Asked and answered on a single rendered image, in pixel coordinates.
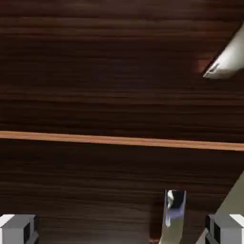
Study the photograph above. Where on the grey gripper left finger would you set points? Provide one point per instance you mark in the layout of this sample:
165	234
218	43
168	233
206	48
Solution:
15	228

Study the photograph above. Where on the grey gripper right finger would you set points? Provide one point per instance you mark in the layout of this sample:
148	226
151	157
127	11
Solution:
226	228

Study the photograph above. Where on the dark wood cabinet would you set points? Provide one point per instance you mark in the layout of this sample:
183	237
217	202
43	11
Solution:
122	140

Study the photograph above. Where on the dark wood cabinet door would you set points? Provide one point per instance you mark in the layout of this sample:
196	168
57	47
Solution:
106	72
91	183

